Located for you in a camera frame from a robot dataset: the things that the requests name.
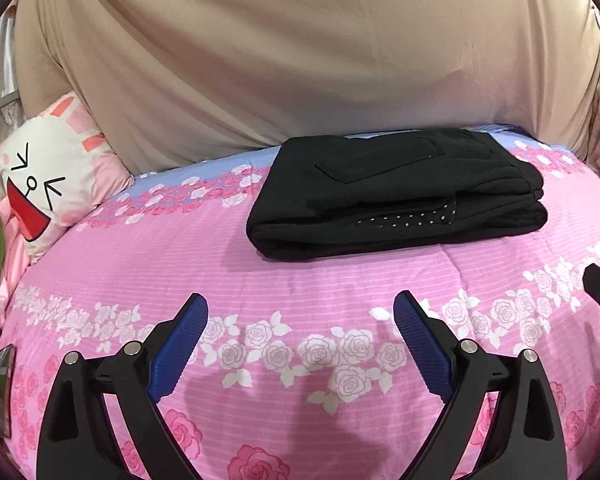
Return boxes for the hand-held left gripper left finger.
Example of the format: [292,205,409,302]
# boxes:
[36,292,210,480]

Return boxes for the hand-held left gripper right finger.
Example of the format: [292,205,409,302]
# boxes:
[393,290,569,480]

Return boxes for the black pants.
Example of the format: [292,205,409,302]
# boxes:
[246,128,549,263]

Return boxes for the pink floral bed sheet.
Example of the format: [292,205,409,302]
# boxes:
[0,122,600,480]

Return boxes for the black smartphone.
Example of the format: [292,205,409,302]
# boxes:
[0,344,17,439]

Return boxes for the plain pink cloth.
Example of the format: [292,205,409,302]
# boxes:
[0,196,33,308]

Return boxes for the white cartoon face pillow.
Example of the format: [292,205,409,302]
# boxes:
[0,91,134,262]

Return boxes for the beige cloth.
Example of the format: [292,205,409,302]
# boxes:
[12,0,600,173]

